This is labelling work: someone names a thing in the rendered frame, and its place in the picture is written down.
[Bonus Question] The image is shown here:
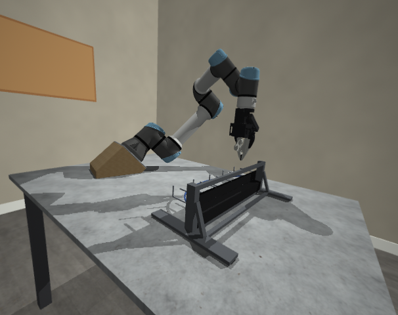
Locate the dark grey free-standing rack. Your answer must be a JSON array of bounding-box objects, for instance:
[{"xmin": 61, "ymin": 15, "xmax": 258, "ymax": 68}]
[{"xmin": 154, "ymin": 161, "xmax": 293, "ymax": 266}]

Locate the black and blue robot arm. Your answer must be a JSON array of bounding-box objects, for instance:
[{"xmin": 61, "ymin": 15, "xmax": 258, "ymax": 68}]
[{"xmin": 121, "ymin": 49, "xmax": 259, "ymax": 163}]

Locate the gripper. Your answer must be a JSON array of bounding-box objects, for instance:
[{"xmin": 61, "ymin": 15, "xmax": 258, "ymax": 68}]
[{"xmin": 229, "ymin": 108, "xmax": 255, "ymax": 161}]

